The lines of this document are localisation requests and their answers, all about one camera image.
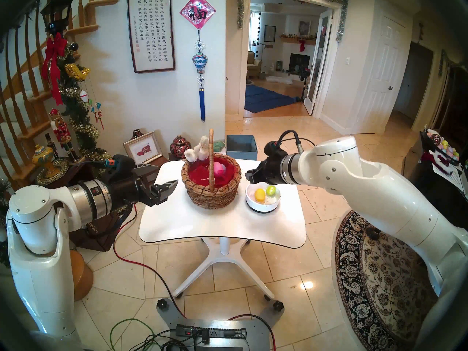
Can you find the patterned oriental rug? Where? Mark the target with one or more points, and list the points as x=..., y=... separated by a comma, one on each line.
x=351, y=280

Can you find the blue tassel vase ornament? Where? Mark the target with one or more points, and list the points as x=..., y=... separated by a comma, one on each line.
x=200, y=63

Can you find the small black nutcracker figure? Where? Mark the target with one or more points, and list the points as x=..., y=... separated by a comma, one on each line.
x=50, y=143

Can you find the green christmas garland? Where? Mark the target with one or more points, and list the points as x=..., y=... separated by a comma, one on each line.
x=76, y=112

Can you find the blue box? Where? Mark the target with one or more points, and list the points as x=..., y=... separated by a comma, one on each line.
x=246, y=151

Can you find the black framed wall picture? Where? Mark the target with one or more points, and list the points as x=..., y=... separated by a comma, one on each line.
x=270, y=33

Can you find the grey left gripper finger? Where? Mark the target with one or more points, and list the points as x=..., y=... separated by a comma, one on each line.
x=166, y=188
x=146, y=169

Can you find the yellow easter egg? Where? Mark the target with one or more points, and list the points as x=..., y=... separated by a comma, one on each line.
x=260, y=195

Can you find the red mesh basket lining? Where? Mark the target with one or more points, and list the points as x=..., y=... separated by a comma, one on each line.
x=199, y=173

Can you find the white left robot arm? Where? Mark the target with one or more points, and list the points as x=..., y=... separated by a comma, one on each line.
x=40, y=280

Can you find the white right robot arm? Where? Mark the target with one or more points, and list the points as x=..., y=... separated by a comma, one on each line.
x=365, y=185

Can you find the gold foil ornament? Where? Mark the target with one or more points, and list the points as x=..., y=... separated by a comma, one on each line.
x=76, y=71

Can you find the small dark vase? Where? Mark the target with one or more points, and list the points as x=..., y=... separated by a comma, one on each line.
x=136, y=133

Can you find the pink easter egg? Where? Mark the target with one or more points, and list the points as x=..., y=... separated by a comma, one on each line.
x=218, y=168

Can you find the red decorated egg ornament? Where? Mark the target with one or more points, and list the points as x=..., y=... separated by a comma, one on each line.
x=434, y=139

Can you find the glass french door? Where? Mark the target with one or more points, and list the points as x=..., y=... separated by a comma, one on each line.
x=317, y=61

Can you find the black fireplace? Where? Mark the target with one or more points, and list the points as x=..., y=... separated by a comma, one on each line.
x=298, y=63

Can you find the wooden staircase railing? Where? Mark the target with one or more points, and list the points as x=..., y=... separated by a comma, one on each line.
x=87, y=27

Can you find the red cloisonne jar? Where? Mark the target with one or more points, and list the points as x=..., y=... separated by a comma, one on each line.
x=180, y=147

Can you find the black floor fan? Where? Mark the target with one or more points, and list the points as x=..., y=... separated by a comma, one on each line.
x=304, y=75

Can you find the red ribbon bow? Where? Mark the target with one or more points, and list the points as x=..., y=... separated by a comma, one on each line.
x=55, y=48

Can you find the blue floor rug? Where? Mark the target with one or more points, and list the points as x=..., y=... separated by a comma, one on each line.
x=261, y=98

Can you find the red santa hat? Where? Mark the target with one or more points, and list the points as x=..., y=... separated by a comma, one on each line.
x=427, y=157

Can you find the framed calligraphy scroll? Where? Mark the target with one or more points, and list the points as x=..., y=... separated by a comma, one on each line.
x=150, y=28

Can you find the silver green tinsel garland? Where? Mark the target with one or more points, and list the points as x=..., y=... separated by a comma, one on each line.
x=340, y=21

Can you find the gold framed painting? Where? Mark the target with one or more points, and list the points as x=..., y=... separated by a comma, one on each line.
x=304, y=28

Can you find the white plush bunny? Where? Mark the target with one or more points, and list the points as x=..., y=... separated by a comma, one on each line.
x=193, y=154

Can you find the shiny green easter egg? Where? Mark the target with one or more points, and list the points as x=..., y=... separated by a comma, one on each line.
x=271, y=189

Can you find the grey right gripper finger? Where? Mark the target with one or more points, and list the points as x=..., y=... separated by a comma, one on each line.
x=256, y=170
x=253, y=178

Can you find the yellow ornate vase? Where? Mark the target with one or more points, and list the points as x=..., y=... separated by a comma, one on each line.
x=44, y=157

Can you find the red nutcracker figure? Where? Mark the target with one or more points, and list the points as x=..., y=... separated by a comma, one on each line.
x=62, y=132

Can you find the white bowl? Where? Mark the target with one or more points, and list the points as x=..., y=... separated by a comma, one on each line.
x=263, y=207

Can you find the red diamond fu decoration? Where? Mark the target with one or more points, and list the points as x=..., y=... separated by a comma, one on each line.
x=197, y=12

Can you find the black lantern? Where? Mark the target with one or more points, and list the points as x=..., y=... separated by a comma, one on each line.
x=58, y=14

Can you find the white panel door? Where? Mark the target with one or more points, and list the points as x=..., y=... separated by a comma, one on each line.
x=380, y=79

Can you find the red christmas stocking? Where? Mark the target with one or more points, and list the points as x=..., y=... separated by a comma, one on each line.
x=302, y=45

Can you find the yellow armchair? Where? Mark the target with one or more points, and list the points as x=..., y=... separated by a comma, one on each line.
x=254, y=64

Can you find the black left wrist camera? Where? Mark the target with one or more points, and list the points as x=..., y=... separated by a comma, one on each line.
x=122, y=163

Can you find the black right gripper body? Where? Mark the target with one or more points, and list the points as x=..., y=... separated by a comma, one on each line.
x=270, y=171

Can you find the round wooden stool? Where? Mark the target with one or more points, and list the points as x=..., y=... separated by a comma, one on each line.
x=82, y=277

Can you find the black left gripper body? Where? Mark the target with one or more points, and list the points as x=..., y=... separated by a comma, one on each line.
x=128, y=189

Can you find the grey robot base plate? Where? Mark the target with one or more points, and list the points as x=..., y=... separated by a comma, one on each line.
x=256, y=335

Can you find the white pedestal table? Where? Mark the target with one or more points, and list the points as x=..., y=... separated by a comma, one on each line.
x=219, y=222

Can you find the green folded cloth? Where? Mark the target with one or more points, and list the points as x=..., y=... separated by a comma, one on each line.
x=220, y=146

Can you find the black power strip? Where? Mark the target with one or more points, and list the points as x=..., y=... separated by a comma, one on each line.
x=215, y=332

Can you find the ornate brass round tray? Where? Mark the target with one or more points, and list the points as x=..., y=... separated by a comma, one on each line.
x=60, y=173

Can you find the white framed picture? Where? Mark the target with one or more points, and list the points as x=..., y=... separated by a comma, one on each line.
x=142, y=147

